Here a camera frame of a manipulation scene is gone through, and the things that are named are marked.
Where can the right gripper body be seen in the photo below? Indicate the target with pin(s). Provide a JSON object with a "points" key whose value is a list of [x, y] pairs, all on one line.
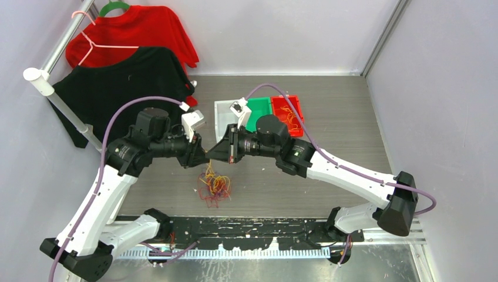
{"points": [[244, 143]]}

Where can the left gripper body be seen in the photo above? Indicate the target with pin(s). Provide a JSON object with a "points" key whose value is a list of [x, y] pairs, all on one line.
{"points": [[178, 147]]}

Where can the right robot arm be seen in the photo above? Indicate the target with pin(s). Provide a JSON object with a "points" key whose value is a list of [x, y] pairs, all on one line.
{"points": [[391, 199]]}

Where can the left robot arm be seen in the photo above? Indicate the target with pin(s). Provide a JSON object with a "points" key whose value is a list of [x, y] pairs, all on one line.
{"points": [[83, 247]]}

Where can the white plastic bin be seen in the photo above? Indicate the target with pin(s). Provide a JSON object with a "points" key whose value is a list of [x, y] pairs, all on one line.
{"points": [[223, 116]]}

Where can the green plastic bin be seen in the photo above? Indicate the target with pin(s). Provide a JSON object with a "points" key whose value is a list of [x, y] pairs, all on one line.
{"points": [[259, 107]]}

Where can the red plastic bin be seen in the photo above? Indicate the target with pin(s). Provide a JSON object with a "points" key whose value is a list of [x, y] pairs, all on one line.
{"points": [[284, 113]]}

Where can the black t-shirt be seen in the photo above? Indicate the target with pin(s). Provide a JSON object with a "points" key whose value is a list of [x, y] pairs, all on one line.
{"points": [[95, 94]]}

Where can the red t-shirt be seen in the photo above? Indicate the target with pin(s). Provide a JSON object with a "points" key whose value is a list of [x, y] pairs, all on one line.
{"points": [[142, 26]]}

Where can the pink hanger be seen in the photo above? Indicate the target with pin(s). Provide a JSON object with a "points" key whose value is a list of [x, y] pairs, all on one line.
{"points": [[91, 43]]}

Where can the green hanger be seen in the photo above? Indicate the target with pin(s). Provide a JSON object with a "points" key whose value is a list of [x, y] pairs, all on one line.
{"points": [[111, 6]]}

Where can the white clothes rack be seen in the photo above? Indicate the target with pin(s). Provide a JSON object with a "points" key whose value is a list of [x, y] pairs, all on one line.
{"points": [[39, 77]]}

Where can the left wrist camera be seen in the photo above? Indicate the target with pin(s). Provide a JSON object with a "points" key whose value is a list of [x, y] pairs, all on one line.
{"points": [[191, 121]]}

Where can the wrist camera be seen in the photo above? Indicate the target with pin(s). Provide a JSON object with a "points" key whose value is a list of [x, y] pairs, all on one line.
{"points": [[191, 121], [242, 112]]}

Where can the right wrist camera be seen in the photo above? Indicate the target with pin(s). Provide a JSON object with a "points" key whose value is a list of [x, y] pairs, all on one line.
{"points": [[242, 112]]}

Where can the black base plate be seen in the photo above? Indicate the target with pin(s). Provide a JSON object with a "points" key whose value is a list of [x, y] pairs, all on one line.
{"points": [[243, 233]]}

